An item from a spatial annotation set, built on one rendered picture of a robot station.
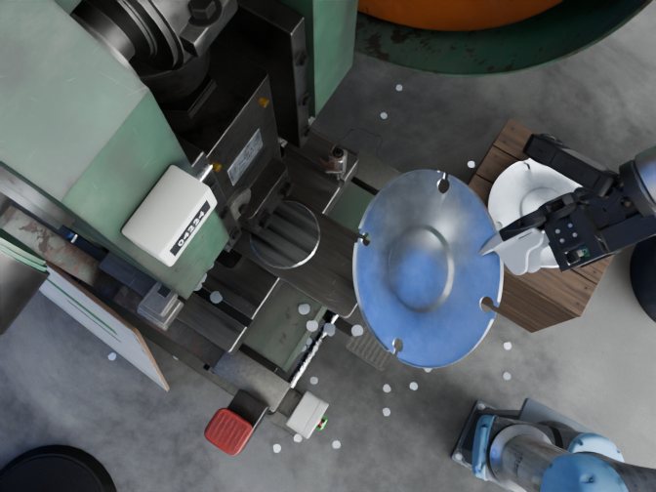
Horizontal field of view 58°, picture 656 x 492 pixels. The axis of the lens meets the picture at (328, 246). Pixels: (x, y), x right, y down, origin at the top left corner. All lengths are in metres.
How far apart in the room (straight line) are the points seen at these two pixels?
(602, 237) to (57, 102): 0.57
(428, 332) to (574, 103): 1.45
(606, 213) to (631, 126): 1.52
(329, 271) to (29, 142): 0.71
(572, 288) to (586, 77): 0.91
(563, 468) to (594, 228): 0.29
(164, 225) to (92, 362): 1.44
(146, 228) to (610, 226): 0.50
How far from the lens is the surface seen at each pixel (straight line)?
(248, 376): 1.16
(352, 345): 1.64
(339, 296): 1.03
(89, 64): 0.42
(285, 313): 1.16
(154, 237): 0.49
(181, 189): 0.50
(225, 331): 1.11
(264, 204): 0.88
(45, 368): 1.97
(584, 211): 0.73
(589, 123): 2.19
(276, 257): 1.04
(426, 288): 0.87
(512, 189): 1.60
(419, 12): 0.94
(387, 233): 0.94
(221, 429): 1.04
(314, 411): 1.16
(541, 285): 1.57
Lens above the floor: 1.79
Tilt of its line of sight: 75 degrees down
